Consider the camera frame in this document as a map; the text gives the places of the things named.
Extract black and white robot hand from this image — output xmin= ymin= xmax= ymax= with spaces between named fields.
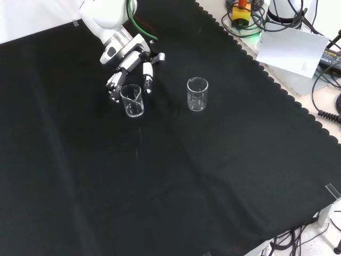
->
xmin=100 ymin=34 xmax=166 ymax=103

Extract clear glass beaker with spout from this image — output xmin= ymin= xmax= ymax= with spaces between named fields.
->
xmin=119 ymin=84 xmax=145 ymax=118
xmin=186 ymin=77 xmax=209 ymax=112

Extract black bench cloth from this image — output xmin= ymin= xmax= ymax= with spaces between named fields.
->
xmin=0 ymin=0 xmax=341 ymax=256

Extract yellow stop button box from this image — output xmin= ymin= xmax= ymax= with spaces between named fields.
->
xmin=231 ymin=0 xmax=252 ymax=29

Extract black power adapter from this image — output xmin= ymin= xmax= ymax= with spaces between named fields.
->
xmin=318 ymin=47 xmax=341 ymax=68

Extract black tripod leg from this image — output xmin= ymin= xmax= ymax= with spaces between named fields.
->
xmin=327 ymin=28 xmax=341 ymax=49

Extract white bench leg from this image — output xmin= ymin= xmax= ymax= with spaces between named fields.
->
xmin=318 ymin=202 xmax=334 ymax=228

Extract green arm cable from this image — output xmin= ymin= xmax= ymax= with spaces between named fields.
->
xmin=127 ymin=0 xmax=159 ymax=42

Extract grey base plate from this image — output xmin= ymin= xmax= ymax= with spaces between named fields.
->
xmin=239 ymin=36 xmax=315 ymax=98

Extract dark blue cable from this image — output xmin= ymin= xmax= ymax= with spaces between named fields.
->
xmin=311 ymin=61 xmax=341 ymax=112

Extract black coiled cable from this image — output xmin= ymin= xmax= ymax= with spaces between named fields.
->
xmin=317 ymin=109 xmax=341 ymax=122

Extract black cable bundle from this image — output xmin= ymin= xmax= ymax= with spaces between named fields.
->
xmin=268 ymin=210 xmax=341 ymax=256

